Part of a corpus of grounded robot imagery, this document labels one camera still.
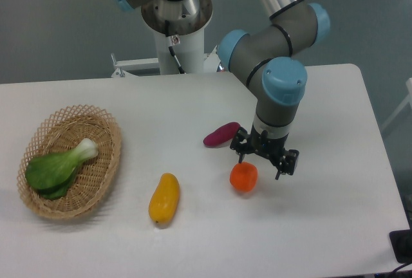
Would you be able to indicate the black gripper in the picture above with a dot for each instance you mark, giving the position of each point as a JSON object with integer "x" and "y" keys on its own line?
{"x": 271, "y": 149}

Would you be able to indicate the orange fruit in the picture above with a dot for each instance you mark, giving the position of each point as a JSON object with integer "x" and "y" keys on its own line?
{"x": 244, "y": 176}

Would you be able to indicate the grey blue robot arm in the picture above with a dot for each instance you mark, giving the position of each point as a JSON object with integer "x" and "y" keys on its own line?
{"x": 262, "y": 62}

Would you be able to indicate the purple sweet potato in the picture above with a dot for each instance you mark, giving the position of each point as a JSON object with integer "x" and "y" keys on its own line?
{"x": 221, "y": 135}

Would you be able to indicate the yellow mango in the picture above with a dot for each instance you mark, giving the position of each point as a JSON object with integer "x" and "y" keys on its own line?
{"x": 164, "y": 201}

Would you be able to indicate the black device at edge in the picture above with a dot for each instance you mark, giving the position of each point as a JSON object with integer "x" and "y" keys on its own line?
{"x": 401, "y": 245}

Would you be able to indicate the woven wicker basket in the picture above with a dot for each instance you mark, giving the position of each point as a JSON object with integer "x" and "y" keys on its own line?
{"x": 62, "y": 131}

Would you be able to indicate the green bok choy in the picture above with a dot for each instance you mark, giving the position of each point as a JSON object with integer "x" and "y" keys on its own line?
{"x": 51, "y": 175}

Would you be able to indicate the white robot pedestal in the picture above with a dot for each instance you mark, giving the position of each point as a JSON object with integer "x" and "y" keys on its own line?
{"x": 178, "y": 28}

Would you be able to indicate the white frame at right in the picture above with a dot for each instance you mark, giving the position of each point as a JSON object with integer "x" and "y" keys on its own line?
{"x": 401, "y": 112}

